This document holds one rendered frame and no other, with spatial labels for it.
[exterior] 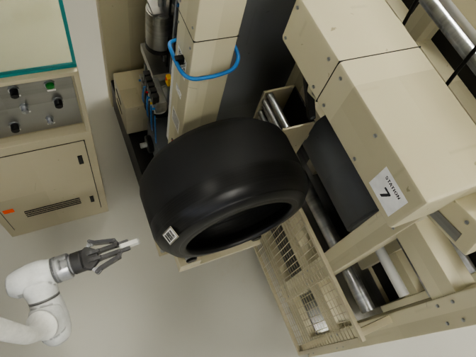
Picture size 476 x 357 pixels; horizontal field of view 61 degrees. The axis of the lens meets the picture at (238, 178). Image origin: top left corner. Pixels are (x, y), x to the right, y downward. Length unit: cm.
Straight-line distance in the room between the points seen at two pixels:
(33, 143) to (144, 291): 109
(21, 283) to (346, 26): 125
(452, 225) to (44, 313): 122
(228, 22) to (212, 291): 175
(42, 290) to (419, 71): 130
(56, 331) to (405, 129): 121
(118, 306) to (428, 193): 193
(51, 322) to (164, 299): 107
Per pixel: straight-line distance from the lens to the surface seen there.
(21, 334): 139
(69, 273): 149
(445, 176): 94
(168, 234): 122
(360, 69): 101
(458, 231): 104
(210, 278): 251
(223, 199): 112
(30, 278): 150
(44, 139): 185
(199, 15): 105
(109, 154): 282
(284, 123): 159
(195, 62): 117
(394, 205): 95
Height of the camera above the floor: 242
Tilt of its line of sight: 60 degrees down
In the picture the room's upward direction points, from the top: 23 degrees clockwise
